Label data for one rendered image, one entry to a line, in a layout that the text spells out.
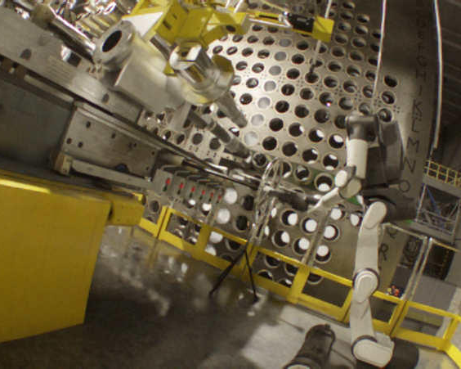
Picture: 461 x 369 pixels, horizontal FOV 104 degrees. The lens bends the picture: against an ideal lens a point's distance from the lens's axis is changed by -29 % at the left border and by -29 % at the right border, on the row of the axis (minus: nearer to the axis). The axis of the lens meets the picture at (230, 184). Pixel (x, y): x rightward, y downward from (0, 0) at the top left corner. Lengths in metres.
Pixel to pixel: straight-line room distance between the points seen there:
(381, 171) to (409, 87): 2.82
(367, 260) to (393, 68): 3.24
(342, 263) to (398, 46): 3.31
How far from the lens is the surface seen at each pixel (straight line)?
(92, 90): 1.41
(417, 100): 3.94
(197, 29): 1.57
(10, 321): 1.05
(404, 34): 4.64
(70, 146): 1.28
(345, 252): 3.27
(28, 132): 1.21
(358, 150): 1.17
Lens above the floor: 0.78
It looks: 2 degrees up
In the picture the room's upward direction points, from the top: 20 degrees clockwise
